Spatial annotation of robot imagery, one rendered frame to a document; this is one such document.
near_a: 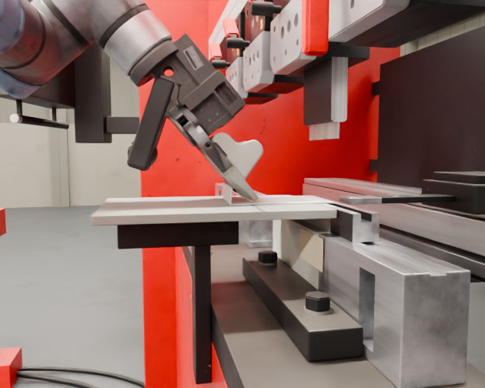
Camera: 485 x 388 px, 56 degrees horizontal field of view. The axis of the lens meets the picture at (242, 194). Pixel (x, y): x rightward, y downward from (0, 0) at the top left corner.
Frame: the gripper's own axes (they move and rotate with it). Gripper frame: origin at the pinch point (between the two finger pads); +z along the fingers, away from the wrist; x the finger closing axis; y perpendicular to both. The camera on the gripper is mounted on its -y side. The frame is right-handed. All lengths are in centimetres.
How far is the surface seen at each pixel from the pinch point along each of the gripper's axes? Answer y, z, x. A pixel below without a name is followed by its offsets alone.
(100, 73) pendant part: -5, -52, 135
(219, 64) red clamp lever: 16.7, -17.9, 43.0
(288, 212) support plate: 2.0, 3.1, -10.2
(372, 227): 7.5, 9.4, -13.4
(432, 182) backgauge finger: 22.3, 17.3, 2.8
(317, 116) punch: 13.6, -1.6, -1.4
